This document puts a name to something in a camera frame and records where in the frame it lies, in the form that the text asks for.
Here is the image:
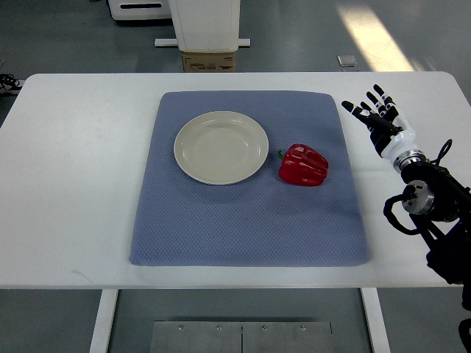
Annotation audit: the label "red bell pepper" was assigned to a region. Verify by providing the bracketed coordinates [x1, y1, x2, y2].
[277, 144, 329, 187]

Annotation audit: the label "white machine column base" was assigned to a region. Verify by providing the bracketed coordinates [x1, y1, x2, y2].
[154, 0, 251, 52]

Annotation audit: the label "white left table leg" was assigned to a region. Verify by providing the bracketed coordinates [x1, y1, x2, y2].
[89, 289, 118, 353]

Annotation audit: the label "white table leg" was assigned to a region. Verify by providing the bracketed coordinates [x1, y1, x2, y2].
[361, 288, 391, 353]
[89, 289, 118, 353]

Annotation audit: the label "cream round plate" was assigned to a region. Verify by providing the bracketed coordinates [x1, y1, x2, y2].
[174, 111, 269, 185]

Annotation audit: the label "blue textured mat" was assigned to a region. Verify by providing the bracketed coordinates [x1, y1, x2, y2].
[130, 90, 369, 267]

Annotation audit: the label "white right table leg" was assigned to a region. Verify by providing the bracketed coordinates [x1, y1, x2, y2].
[361, 288, 391, 353]

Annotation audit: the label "black cables at left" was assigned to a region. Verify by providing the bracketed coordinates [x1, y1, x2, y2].
[0, 73, 21, 95]

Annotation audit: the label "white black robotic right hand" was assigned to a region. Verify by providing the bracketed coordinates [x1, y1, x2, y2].
[341, 85, 416, 159]

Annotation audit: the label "white cabinet with slot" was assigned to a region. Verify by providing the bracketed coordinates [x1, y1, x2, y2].
[107, 0, 171, 21]

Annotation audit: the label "brown cardboard box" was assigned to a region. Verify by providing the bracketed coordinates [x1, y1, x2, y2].
[182, 52, 236, 73]

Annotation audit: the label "grey floor socket plate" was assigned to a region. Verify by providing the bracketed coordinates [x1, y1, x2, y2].
[337, 55, 358, 68]

